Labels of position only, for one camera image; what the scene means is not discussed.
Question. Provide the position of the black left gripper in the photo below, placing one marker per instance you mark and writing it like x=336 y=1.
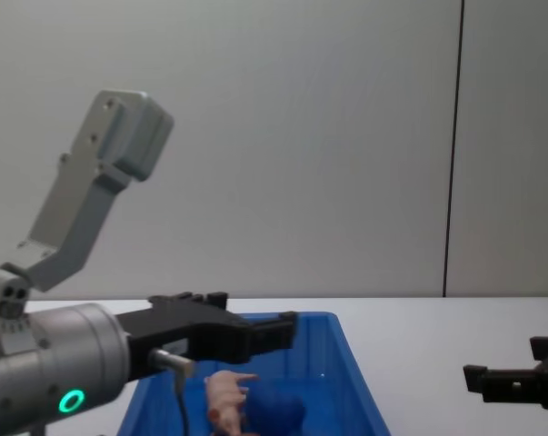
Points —
x=196 y=329

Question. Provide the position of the dark blue soft object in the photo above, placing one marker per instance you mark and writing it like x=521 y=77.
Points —
x=278 y=406

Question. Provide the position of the pink toy animal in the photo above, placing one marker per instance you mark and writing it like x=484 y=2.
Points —
x=226 y=390

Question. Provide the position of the blue plastic bin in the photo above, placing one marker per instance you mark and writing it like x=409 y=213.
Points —
x=341 y=386

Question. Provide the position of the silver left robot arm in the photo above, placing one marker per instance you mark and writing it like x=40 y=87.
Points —
x=76 y=347

